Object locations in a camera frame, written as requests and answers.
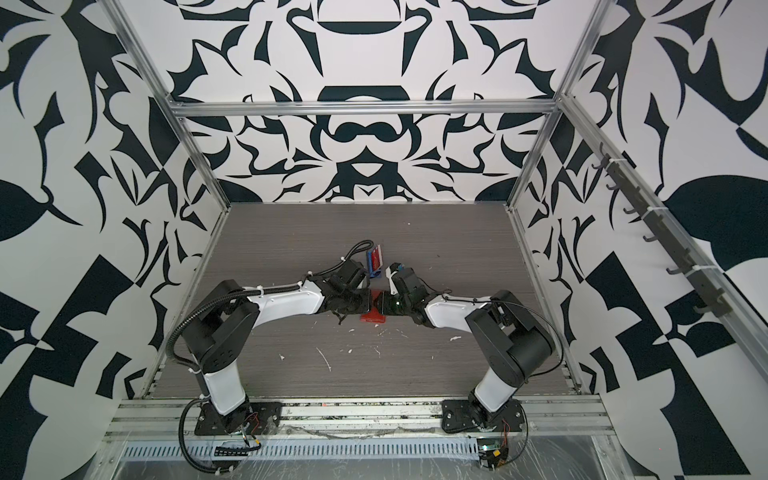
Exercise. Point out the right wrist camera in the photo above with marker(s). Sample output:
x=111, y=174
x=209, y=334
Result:
x=390, y=273

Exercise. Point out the red card holder wallet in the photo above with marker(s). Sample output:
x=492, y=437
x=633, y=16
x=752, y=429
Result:
x=374, y=315

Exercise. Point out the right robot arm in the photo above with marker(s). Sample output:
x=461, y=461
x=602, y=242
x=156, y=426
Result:
x=513, y=340

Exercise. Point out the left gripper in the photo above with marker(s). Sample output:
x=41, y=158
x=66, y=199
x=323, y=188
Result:
x=367, y=305

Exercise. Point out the blue card stand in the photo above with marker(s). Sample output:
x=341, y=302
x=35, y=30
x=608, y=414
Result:
x=368, y=268

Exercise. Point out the right base electronics board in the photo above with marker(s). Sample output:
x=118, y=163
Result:
x=493, y=453

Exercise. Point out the wall hook rail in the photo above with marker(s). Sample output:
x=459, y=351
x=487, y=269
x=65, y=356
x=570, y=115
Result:
x=688, y=262

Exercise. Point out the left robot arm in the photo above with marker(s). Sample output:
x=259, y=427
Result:
x=209, y=340

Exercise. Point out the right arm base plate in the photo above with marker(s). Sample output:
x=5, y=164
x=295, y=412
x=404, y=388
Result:
x=460, y=416

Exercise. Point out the aluminium front rail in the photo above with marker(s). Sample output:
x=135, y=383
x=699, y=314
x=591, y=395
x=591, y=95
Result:
x=340, y=418

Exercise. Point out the white vented cable duct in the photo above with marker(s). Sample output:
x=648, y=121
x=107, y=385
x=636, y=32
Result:
x=343, y=449

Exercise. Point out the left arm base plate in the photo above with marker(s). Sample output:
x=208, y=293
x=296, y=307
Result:
x=237, y=418

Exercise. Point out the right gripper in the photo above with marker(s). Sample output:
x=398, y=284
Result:
x=386, y=303

